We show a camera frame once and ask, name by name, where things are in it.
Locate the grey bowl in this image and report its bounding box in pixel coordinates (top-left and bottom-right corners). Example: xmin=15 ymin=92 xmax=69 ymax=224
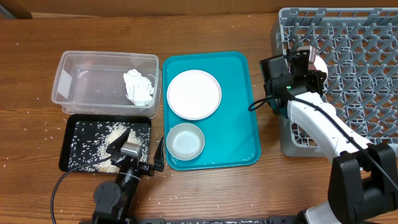
xmin=166 ymin=123 xmax=205 ymax=161

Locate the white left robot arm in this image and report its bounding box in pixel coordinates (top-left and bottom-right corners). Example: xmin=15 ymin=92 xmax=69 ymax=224
xmin=91 ymin=129 xmax=156 ymax=224

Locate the teal serving tray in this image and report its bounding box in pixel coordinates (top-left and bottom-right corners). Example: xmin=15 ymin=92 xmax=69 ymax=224
xmin=162 ymin=51 xmax=261 ymax=170

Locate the grey dishwasher rack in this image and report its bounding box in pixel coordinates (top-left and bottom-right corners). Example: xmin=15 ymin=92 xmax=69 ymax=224
xmin=271 ymin=7 xmax=397 ymax=149

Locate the black tray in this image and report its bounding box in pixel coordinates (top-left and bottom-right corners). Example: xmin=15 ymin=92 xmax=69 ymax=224
xmin=58 ymin=114 xmax=151 ymax=172

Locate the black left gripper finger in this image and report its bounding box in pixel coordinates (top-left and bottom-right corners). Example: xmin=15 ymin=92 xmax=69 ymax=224
xmin=154 ymin=137 xmax=165 ymax=172
xmin=106 ymin=128 xmax=131 ymax=154

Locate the white round plate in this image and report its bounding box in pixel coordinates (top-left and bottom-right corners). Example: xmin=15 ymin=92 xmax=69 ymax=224
xmin=166 ymin=70 xmax=222 ymax=120

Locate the white tissue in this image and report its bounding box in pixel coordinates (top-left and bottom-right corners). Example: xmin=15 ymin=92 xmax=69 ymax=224
xmin=123 ymin=69 xmax=154 ymax=106

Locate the clear plastic bin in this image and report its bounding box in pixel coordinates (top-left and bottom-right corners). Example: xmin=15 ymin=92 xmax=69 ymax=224
xmin=52 ymin=50 xmax=162 ymax=119

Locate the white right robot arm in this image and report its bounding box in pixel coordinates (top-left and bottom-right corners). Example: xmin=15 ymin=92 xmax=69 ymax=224
xmin=163 ymin=47 xmax=397 ymax=223

